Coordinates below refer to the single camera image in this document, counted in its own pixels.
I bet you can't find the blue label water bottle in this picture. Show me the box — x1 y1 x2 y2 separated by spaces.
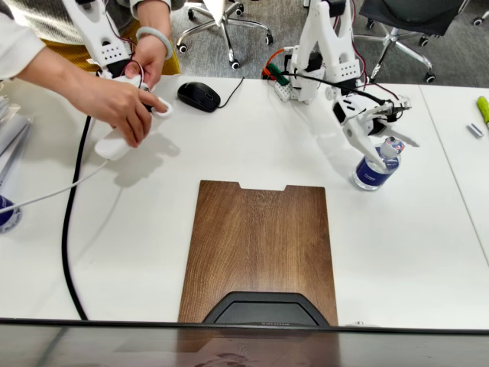
351 135 406 191

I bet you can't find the black computer mouse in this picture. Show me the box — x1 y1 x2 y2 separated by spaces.
176 81 222 114

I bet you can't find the green marker pen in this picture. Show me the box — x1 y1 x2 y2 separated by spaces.
476 96 489 127

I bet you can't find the orange cable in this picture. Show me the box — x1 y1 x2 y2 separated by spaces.
266 46 296 73

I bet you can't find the brown wooden board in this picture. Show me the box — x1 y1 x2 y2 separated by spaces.
177 179 339 326

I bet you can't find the person's left hand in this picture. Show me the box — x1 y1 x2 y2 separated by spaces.
125 36 171 89

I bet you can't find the yellow skirt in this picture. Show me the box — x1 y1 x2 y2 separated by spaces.
40 17 183 76

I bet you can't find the green table clamp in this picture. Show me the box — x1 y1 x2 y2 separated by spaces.
266 63 290 86

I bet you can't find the white paper stack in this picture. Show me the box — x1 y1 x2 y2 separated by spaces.
0 91 34 184

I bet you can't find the office chair caster leg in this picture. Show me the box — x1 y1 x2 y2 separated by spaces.
472 0 489 27

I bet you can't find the long white cable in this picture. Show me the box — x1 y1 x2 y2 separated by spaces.
0 158 110 215

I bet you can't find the person's right forearm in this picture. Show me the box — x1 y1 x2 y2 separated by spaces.
0 13 100 115

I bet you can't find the thick black cable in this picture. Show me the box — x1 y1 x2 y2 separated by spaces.
62 114 92 321

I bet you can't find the black seat office chair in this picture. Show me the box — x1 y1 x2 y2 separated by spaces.
351 0 473 84

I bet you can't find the black Philips monitor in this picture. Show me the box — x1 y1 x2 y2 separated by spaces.
0 291 489 367

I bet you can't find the white leader arm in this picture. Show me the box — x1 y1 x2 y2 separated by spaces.
63 0 175 160

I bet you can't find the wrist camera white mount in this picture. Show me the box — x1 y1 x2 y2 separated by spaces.
364 94 413 124

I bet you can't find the pale green jade bracelet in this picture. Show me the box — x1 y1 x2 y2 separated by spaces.
135 25 173 60

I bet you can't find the blue and white cup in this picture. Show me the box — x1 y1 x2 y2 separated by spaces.
0 193 23 234

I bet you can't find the thin black mouse cable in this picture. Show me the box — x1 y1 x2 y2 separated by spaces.
217 76 246 110

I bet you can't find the person's left forearm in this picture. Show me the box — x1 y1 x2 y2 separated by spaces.
131 0 173 34

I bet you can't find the person's right hand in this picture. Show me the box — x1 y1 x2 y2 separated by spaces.
81 77 169 149

